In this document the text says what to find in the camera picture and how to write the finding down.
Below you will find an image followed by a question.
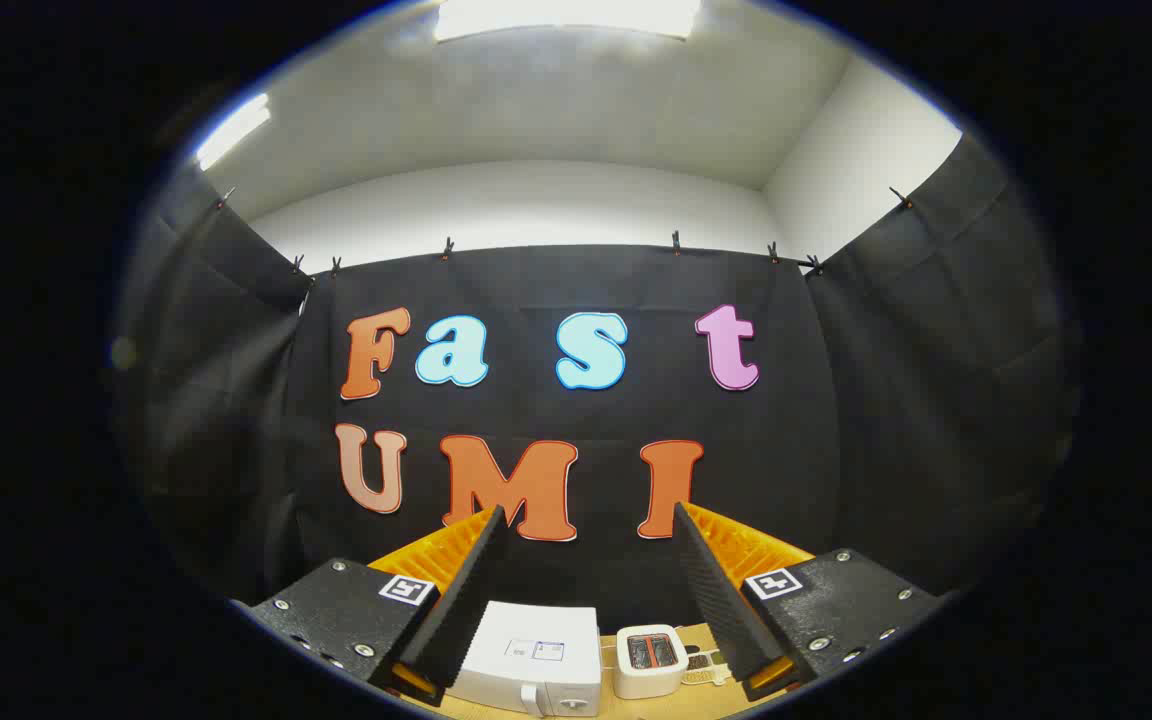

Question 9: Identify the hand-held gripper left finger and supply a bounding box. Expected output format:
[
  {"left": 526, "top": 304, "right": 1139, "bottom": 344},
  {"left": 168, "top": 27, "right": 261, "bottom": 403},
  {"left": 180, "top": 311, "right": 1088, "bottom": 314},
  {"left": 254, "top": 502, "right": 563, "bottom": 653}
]
[{"left": 231, "top": 505, "right": 509, "bottom": 706}]

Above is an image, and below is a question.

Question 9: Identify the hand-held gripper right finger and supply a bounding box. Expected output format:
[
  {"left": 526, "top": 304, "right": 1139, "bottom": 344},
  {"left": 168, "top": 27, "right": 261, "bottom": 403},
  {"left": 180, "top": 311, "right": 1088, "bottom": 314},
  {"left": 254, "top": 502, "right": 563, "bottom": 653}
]
[{"left": 673, "top": 500, "right": 942, "bottom": 703}]

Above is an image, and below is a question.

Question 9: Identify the white microwave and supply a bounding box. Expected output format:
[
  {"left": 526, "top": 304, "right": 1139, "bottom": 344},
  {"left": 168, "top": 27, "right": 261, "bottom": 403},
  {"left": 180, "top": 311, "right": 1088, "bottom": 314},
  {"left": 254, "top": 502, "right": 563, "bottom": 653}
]
[{"left": 446, "top": 600, "right": 603, "bottom": 718}]

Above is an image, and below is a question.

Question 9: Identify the divided dish with beans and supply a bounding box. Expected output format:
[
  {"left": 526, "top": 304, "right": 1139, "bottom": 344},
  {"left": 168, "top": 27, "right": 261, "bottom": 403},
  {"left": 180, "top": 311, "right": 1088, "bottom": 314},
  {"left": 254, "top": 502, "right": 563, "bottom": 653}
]
[{"left": 681, "top": 650, "right": 733, "bottom": 688}]

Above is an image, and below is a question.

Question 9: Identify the white toaster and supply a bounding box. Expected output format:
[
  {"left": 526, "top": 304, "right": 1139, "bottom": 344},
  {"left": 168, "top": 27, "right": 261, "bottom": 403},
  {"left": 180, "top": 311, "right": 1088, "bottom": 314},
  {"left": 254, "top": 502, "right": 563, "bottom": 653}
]
[{"left": 614, "top": 625, "right": 689, "bottom": 700}]

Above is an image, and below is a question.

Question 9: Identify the narrow ceiling light panel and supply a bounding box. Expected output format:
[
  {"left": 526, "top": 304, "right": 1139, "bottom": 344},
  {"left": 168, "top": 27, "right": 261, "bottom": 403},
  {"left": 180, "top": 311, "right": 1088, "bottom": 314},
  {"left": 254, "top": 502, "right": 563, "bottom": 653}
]
[{"left": 195, "top": 94, "right": 273, "bottom": 170}]

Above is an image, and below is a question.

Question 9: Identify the wide ceiling light panel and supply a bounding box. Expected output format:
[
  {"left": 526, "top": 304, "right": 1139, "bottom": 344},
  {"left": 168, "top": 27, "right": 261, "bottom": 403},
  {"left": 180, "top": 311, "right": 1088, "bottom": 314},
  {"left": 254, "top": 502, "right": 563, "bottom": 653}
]
[{"left": 434, "top": 0, "right": 703, "bottom": 43}]

